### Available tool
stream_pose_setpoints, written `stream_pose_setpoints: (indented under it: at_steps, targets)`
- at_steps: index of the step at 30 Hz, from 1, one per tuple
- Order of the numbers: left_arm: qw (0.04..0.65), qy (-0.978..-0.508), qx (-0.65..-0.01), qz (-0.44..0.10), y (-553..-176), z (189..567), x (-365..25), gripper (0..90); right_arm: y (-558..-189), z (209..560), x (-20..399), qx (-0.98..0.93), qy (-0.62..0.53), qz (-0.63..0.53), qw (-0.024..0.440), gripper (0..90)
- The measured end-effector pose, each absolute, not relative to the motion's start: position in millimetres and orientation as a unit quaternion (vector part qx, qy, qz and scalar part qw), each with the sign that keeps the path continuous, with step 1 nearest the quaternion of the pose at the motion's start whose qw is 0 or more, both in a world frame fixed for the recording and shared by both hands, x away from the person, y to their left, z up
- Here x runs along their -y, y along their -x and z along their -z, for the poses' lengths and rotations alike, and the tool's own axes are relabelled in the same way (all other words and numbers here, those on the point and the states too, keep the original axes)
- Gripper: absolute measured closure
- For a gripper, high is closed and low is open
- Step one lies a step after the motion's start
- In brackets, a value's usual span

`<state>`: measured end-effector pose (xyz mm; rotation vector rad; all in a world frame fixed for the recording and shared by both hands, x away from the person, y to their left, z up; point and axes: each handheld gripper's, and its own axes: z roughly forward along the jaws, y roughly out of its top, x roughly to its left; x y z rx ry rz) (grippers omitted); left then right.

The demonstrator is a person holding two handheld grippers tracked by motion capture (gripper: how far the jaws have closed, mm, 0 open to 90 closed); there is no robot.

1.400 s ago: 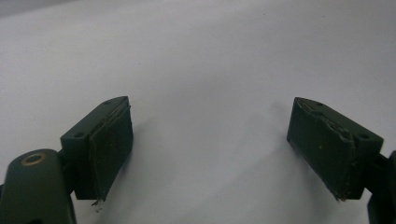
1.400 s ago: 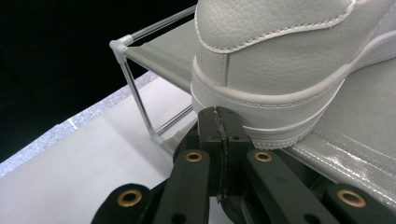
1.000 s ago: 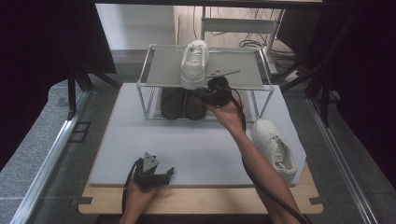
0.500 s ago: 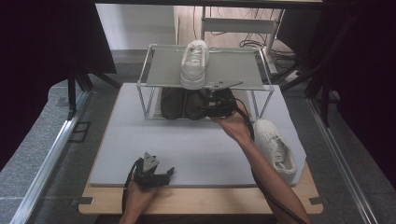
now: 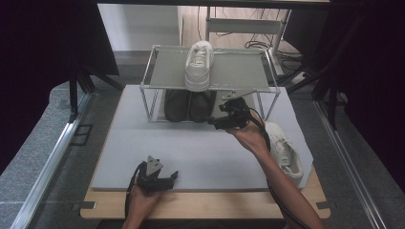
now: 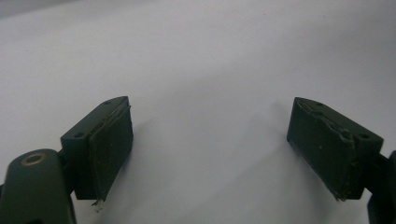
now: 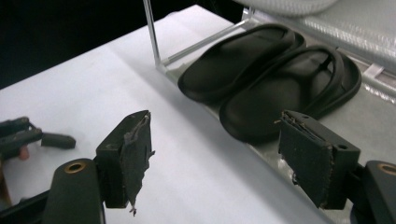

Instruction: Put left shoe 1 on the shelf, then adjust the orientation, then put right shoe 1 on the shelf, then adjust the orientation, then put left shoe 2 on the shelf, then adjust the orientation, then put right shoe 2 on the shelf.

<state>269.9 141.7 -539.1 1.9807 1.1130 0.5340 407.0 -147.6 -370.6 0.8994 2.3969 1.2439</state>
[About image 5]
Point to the two-tier metal shoe rack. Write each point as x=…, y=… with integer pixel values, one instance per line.
x=242, y=70

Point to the white power strip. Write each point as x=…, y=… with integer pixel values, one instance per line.
x=300, y=77

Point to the grey foam mat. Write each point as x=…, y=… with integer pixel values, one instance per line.
x=197, y=152

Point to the black tripod stand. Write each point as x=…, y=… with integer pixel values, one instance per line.
x=74, y=95

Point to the black slipper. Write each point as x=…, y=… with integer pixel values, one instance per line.
x=202, y=106
x=176, y=106

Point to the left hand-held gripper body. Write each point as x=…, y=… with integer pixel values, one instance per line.
x=154, y=183

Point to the white sneaker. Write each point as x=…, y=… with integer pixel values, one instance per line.
x=199, y=66
x=286, y=152

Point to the white metal desk frame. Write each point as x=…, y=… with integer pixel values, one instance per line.
x=243, y=26

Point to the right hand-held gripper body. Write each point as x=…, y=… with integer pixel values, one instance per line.
x=238, y=114

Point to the black table corner bracket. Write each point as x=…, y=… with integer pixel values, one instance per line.
x=325, y=205
x=84, y=205

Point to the black metal stand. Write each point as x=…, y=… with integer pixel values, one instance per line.
x=332, y=95

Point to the person's right hand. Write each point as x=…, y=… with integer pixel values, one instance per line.
x=251, y=138

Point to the person's left hand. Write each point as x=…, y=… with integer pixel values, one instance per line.
x=141, y=202

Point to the dark curtain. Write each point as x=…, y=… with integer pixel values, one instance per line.
x=38, y=63
x=379, y=79

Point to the aluminium rail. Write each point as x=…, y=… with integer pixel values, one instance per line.
x=47, y=168
x=347, y=162

